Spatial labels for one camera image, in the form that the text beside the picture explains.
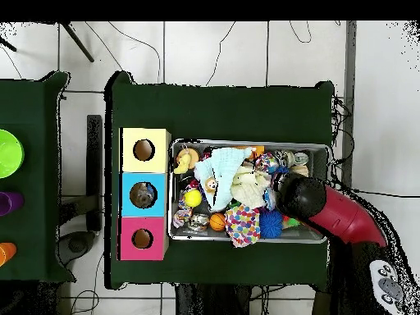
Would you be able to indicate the purple cup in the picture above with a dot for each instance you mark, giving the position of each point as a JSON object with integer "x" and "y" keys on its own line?
{"x": 11, "y": 203}

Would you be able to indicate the brown plush toy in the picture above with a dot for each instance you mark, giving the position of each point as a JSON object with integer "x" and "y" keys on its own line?
{"x": 210, "y": 184}

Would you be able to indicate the cream knitted cloth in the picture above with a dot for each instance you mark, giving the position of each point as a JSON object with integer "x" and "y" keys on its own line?
{"x": 249, "y": 190}

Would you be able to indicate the black tripod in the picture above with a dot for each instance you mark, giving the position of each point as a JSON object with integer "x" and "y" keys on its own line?
{"x": 78, "y": 42}

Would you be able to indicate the yellow plush duck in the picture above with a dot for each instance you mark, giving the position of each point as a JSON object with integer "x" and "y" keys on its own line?
{"x": 183, "y": 162}

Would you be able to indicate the orange cup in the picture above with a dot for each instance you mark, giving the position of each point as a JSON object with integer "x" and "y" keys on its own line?
{"x": 6, "y": 253}

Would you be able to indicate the crushed blue-label plastic bottle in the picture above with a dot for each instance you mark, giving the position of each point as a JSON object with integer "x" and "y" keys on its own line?
{"x": 269, "y": 198}

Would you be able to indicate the mint green cloth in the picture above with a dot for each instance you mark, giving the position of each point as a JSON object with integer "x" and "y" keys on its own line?
{"x": 223, "y": 164}

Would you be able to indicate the silver mesh bin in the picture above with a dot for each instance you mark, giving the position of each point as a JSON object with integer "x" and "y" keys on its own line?
{"x": 295, "y": 234}

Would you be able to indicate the lime green bowl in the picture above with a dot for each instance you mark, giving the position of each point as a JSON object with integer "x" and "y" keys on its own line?
{"x": 10, "y": 154}

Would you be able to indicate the yellow tennis ball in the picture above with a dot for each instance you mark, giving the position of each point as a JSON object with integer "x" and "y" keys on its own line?
{"x": 193, "y": 198}

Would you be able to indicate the dark green tablecloth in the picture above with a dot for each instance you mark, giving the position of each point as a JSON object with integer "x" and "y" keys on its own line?
{"x": 213, "y": 111}
{"x": 32, "y": 98}

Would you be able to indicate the black panel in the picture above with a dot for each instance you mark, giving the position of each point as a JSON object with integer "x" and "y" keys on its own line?
{"x": 94, "y": 147}

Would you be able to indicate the polka dot cloth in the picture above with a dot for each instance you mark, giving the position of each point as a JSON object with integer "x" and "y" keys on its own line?
{"x": 242, "y": 226}

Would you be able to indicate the blue spiky ball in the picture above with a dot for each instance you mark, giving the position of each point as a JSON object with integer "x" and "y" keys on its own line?
{"x": 270, "y": 224}

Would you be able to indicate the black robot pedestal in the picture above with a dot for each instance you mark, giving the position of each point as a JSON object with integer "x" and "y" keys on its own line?
{"x": 210, "y": 302}

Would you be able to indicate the wooden three-hole box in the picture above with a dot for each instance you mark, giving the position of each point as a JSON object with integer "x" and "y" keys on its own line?
{"x": 128, "y": 164}

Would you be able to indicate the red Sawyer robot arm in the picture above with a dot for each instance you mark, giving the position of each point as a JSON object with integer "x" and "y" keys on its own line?
{"x": 344, "y": 216}

